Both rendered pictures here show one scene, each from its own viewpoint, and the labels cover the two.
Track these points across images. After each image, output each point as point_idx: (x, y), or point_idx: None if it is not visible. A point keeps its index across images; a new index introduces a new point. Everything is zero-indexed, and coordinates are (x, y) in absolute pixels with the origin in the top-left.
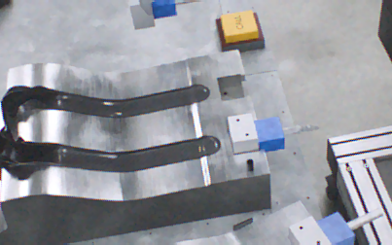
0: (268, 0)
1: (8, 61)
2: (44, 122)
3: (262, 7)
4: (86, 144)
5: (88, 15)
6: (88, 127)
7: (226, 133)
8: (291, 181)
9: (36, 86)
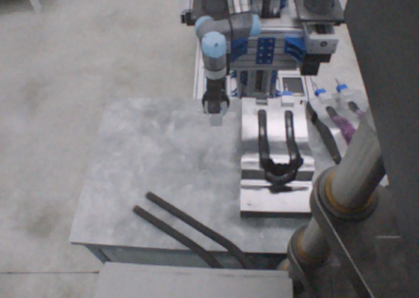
0: (72, 152)
1: (196, 195)
2: (277, 155)
3: (75, 156)
4: (284, 147)
5: (175, 160)
6: (276, 146)
7: (283, 107)
8: None
9: (259, 155)
